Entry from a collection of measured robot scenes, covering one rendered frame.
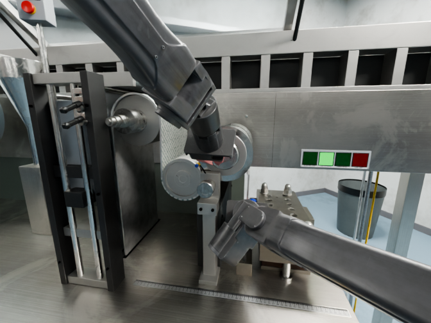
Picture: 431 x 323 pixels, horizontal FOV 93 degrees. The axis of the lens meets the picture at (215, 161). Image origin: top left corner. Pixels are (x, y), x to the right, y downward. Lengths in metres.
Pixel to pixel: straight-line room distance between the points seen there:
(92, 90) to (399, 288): 0.56
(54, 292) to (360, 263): 0.69
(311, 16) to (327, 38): 2.97
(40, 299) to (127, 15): 0.68
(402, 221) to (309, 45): 0.91
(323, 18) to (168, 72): 3.85
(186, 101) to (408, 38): 0.87
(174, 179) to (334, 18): 3.87
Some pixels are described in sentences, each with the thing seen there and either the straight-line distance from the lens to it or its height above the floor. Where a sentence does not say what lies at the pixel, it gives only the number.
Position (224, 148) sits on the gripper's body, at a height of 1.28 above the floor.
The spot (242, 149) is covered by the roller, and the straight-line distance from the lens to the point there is 0.53.
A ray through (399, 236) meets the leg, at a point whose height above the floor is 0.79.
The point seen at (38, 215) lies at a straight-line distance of 1.05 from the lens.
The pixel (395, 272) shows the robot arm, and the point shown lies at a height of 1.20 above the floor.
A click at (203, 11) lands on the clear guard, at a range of 0.92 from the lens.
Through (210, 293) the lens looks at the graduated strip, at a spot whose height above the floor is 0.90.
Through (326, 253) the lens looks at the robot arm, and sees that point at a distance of 0.30.
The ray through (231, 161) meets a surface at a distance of 0.52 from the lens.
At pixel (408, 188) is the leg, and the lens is 1.28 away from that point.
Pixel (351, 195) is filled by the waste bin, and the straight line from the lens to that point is 2.74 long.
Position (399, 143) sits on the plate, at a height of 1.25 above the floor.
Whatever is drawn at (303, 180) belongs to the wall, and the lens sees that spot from 3.87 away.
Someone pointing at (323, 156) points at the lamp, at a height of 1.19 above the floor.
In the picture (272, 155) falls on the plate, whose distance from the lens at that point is 0.88.
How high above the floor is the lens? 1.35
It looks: 12 degrees down
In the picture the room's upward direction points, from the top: straight up
